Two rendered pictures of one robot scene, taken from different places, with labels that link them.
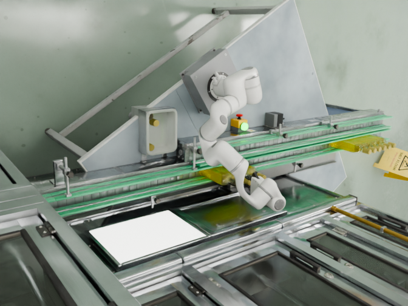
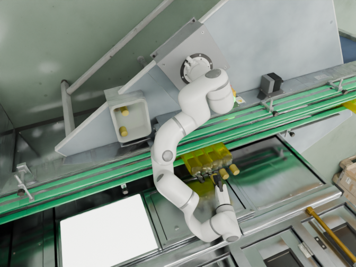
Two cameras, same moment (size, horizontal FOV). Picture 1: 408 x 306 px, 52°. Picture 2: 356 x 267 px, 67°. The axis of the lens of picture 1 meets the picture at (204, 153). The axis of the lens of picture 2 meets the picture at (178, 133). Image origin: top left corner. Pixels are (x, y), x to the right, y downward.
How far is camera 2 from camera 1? 1.21 m
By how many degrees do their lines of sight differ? 29
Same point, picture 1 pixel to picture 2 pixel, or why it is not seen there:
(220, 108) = (165, 140)
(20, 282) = not seen: outside the picture
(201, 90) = (173, 77)
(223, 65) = (199, 45)
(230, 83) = (183, 103)
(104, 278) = not seen: outside the picture
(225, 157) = (168, 197)
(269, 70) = (271, 29)
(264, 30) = not seen: outside the picture
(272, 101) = (272, 62)
